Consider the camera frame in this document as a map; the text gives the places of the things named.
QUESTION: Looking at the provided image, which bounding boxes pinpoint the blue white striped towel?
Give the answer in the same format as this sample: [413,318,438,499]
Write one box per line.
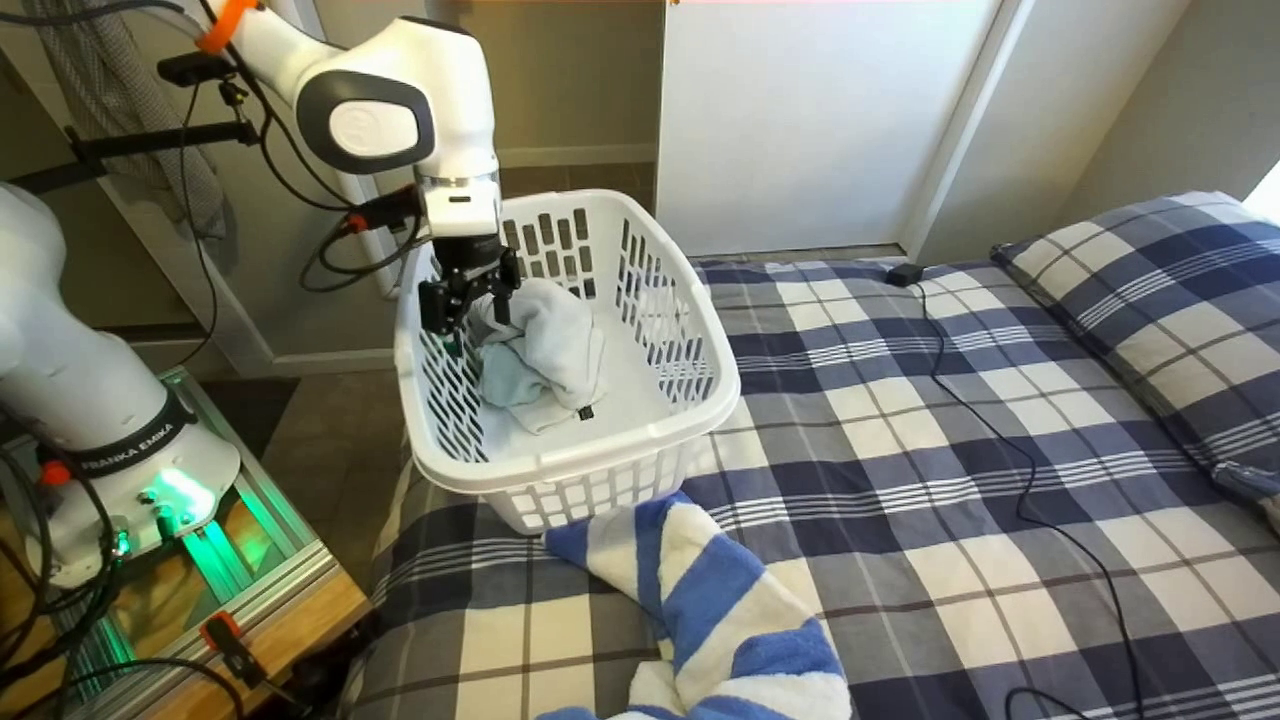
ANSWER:
[539,492,857,720]

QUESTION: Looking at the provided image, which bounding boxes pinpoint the blue plaid comforter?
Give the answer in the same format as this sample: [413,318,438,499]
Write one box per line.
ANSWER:
[336,244,1280,720]

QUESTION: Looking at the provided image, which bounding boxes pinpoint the white plastic laundry basket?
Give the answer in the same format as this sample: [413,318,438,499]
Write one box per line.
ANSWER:
[391,184,743,538]

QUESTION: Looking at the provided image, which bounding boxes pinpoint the wooden table with aluminium frame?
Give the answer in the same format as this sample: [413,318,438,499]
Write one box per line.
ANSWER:
[0,364,371,720]

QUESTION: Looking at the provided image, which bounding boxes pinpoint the black robot wrist cable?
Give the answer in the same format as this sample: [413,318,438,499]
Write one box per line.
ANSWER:
[218,71,432,298]

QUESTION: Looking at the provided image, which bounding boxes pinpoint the black stereo camera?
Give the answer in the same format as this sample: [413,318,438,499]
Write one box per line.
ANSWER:
[154,47,247,89]

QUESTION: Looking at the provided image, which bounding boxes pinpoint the red black clamp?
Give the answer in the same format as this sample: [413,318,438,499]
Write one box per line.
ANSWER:
[198,608,273,693]

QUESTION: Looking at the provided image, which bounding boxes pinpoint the blue plaid pillow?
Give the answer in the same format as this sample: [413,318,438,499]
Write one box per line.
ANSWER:
[991,187,1280,537]

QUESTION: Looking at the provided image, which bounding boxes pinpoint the white cloth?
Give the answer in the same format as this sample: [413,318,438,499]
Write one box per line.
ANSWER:
[469,275,612,437]

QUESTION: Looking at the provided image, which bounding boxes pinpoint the white closet door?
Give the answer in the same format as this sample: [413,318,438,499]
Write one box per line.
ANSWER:
[657,0,1036,260]

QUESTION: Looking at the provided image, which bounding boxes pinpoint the black camera mounting bar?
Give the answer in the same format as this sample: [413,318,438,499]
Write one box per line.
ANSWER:
[0,117,263,200]

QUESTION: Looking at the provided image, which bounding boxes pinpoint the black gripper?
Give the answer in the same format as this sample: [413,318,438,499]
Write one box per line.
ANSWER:
[416,233,528,355]

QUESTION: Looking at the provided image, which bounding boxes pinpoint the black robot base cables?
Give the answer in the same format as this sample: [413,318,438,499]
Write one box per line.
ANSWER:
[0,451,253,720]

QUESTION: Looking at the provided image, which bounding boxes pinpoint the black charger cable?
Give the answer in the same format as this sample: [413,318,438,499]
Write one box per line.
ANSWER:
[918,273,1151,720]

